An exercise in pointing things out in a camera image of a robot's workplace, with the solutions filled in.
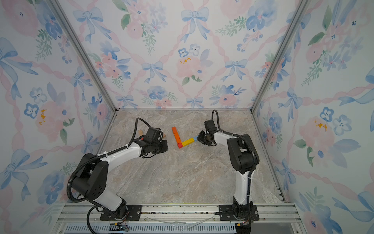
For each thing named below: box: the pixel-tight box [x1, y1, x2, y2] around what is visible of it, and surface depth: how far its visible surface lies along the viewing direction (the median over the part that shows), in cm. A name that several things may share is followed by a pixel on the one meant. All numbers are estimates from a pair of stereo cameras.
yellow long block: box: [181, 137, 195, 147], surface depth 102 cm
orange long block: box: [174, 132, 182, 144], surface depth 105 cm
